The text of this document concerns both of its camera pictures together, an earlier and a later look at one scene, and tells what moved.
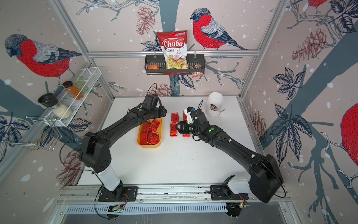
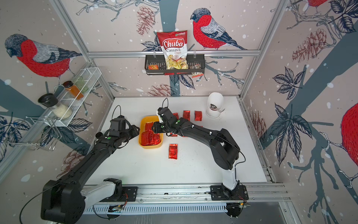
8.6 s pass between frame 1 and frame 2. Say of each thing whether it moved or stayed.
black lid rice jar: stayed
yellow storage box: stayed
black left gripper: moved
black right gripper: moved
